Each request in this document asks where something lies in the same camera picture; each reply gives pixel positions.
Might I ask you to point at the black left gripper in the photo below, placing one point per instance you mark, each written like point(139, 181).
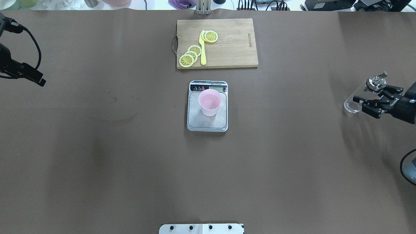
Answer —
point(4, 58)

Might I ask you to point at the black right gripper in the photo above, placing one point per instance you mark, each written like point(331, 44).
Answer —
point(404, 109)

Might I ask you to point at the pink plastic cup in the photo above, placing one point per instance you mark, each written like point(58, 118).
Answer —
point(210, 101)

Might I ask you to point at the silver digital kitchen scale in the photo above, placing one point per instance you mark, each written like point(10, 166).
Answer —
point(196, 120)

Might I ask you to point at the wooden cutting board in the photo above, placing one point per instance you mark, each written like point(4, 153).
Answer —
point(234, 48)

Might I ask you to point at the lemon slice lower stack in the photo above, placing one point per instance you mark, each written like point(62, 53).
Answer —
point(186, 60)

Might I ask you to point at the lemon slice stack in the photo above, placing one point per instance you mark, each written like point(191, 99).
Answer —
point(196, 49)
point(186, 60)
point(193, 54)

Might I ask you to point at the purple cloth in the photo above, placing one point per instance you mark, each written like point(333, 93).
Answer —
point(182, 4)

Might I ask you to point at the lemon slice middle stack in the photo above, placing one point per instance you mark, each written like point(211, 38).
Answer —
point(193, 54)

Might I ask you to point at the lemon slice upper stack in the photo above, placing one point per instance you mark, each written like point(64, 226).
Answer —
point(196, 49)

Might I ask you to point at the yellow toy knife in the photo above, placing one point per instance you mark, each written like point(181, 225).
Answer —
point(203, 60)

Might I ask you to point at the lemon slice near knife tip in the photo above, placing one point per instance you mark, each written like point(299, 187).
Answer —
point(210, 36)

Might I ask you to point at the white mounting plate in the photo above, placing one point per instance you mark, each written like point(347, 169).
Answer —
point(209, 228)

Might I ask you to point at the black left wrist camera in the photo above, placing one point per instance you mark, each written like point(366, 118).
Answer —
point(10, 25)

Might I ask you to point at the aluminium frame post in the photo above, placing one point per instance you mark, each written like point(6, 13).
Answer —
point(203, 7)

